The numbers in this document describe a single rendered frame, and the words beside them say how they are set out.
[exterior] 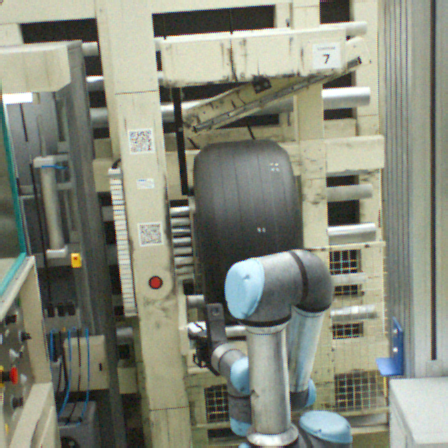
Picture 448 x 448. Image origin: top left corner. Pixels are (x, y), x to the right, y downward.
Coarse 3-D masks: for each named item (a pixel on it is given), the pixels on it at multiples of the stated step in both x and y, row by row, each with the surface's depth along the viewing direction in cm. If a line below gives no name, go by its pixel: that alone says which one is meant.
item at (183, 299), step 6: (180, 288) 276; (180, 294) 270; (180, 300) 264; (186, 300) 265; (180, 306) 259; (186, 306) 259; (180, 312) 254; (186, 312) 254; (180, 318) 249; (186, 318) 249; (180, 324) 244; (186, 324) 244; (180, 330) 242; (186, 330) 242; (180, 336) 243; (186, 336) 243; (180, 342) 243; (186, 342) 243; (186, 348) 244; (186, 354) 245
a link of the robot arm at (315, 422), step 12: (300, 420) 183; (312, 420) 182; (324, 420) 183; (336, 420) 183; (300, 432) 180; (312, 432) 179; (324, 432) 178; (336, 432) 178; (348, 432) 181; (312, 444) 178; (324, 444) 178; (336, 444) 179; (348, 444) 181
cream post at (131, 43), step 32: (128, 0) 227; (128, 32) 229; (128, 64) 232; (128, 96) 234; (128, 128) 236; (160, 128) 237; (128, 160) 239; (160, 160) 240; (128, 192) 242; (160, 192) 242; (128, 224) 245; (160, 256) 248; (160, 288) 250; (160, 320) 253; (160, 352) 256; (160, 384) 259; (160, 416) 262
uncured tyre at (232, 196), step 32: (224, 160) 236; (256, 160) 236; (288, 160) 241; (224, 192) 229; (256, 192) 229; (288, 192) 231; (224, 224) 227; (256, 224) 227; (288, 224) 228; (224, 256) 227; (256, 256) 228; (224, 288) 232
